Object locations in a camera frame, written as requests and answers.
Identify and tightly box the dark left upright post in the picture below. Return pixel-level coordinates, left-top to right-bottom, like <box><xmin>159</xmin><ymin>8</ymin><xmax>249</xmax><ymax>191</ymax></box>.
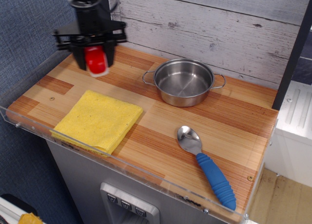
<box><xmin>101</xmin><ymin>0</ymin><xmax>116</xmax><ymax>20</ymax></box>

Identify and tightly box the white side unit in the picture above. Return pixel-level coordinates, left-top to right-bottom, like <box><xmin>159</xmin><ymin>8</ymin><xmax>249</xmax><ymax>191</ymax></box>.
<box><xmin>264</xmin><ymin>81</ymin><xmax>312</xmax><ymax>187</ymax></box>

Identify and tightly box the yellow folded cloth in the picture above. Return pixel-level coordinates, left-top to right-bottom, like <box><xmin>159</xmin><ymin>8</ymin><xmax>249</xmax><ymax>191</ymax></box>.
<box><xmin>50</xmin><ymin>90</ymin><xmax>143</xmax><ymax>157</ymax></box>

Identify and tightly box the small steel pot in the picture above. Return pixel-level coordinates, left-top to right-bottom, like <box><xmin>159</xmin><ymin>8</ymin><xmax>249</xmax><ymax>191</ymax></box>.
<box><xmin>142</xmin><ymin>58</ymin><xmax>226</xmax><ymax>107</ymax></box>

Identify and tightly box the yellow and black corner object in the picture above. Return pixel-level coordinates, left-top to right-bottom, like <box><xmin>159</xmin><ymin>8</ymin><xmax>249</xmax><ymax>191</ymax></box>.
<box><xmin>0</xmin><ymin>194</ymin><xmax>44</xmax><ymax>224</ymax></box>

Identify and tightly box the grey cabinet with dispenser panel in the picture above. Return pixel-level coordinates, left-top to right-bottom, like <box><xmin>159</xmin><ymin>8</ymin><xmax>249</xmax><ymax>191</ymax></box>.
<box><xmin>47</xmin><ymin>141</ymin><xmax>223</xmax><ymax>224</ymax></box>

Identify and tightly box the spoon with blue handle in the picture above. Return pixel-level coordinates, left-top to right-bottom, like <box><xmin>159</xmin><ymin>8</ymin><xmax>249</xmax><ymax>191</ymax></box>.
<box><xmin>177</xmin><ymin>125</ymin><xmax>236</xmax><ymax>211</ymax></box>

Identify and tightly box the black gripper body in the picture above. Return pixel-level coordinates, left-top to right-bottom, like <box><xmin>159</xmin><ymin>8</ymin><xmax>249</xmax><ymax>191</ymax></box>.
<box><xmin>52</xmin><ymin>7</ymin><xmax>127</xmax><ymax>52</ymax></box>

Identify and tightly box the red and white toy sushi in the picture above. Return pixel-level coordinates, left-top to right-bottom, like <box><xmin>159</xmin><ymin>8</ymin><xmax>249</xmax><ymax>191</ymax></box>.
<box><xmin>84</xmin><ymin>46</ymin><xmax>109</xmax><ymax>78</ymax></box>

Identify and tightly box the clear acrylic table guard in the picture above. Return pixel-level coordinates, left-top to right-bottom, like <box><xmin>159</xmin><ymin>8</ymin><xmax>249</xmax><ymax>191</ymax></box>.
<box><xmin>0</xmin><ymin>26</ymin><xmax>278</xmax><ymax>221</ymax></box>

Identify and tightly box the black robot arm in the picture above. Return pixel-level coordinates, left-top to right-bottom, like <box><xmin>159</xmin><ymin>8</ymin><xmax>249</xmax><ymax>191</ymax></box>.
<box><xmin>53</xmin><ymin>0</ymin><xmax>127</xmax><ymax>77</ymax></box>

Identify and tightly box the dark upright post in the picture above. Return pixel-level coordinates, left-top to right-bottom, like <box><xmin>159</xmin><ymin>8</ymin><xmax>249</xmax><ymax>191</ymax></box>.
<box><xmin>272</xmin><ymin>0</ymin><xmax>312</xmax><ymax>110</ymax></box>
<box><xmin>101</xmin><ymin>0</ymin><xmax>116</xmax><ymax>20</ymax></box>

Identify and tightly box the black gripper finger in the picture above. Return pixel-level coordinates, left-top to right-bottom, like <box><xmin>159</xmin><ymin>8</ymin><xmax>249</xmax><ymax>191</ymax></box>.
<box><xmin>71</xmin><ymin>47</ymin><xmax>87</xmax><ymax>70</ymax></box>
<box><xmin>102</xmin><ymin>43</ymin><xmax>115</xmax><ymax>67</ymax></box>

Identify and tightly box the dark right upright post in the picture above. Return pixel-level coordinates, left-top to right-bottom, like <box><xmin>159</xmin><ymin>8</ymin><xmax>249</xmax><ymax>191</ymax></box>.
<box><xmin>272</xmin><ymin>0</ymin><xmax>312</xmax><ymax>110</ymax></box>

